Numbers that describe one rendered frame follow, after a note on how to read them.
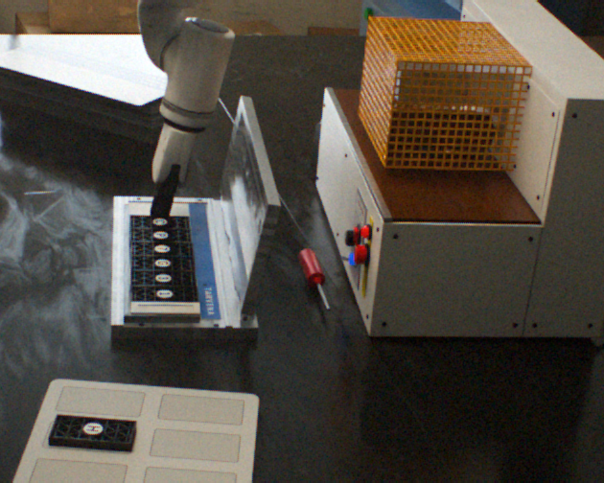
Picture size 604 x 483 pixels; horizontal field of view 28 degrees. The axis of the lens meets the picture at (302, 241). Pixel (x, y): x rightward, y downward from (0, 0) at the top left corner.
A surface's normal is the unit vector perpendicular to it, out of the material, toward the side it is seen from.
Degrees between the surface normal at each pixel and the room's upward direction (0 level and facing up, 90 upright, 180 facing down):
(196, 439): 0
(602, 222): 90
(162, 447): 0
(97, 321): 0
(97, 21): 90
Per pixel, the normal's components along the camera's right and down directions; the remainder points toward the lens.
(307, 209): 0.08, -0.90
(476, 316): 0.13, 0.44
